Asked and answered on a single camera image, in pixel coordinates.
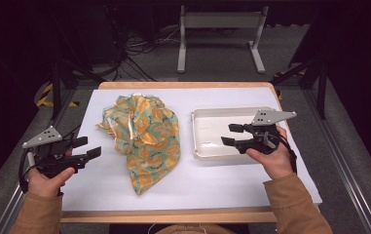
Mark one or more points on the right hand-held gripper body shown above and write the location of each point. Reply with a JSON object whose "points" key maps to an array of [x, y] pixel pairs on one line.
{"points": [[266, 138]]}

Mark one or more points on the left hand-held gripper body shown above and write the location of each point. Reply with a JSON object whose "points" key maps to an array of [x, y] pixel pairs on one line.
{"points": [[45, 138]]}

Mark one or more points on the white plastic tray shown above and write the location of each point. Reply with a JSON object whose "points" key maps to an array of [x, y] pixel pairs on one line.
{"points": [[209, 130]]}

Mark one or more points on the green orange patterned cloth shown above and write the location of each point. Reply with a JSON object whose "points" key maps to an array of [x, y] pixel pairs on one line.
{"points": [[147, 136]]}

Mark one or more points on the person's right hand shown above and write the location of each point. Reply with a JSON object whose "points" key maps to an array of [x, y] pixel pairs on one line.
{"points": [[278, 162]]}

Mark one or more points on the person's left hand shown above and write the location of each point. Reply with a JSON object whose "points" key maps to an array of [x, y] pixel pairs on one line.
{"points": [[46, 186]]}

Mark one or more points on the yellow black hazard tape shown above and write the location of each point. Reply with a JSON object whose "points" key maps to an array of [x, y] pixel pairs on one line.
{"points": [[45, 96]]}

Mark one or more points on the white table mat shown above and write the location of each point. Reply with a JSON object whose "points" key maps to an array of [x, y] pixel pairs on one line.
{"points": [[205, 185]]}

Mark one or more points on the black tripod stand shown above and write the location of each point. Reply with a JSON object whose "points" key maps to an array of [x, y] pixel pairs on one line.
{"points": [[56, 84], [319, 84]]}

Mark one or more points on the white metal stand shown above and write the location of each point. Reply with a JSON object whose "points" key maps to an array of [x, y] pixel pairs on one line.
{"points": [[220, 20]]}

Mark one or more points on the aluminium floor rail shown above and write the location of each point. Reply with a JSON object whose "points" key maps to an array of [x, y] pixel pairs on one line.
{"points": [[345, 169], [7, 211]]}

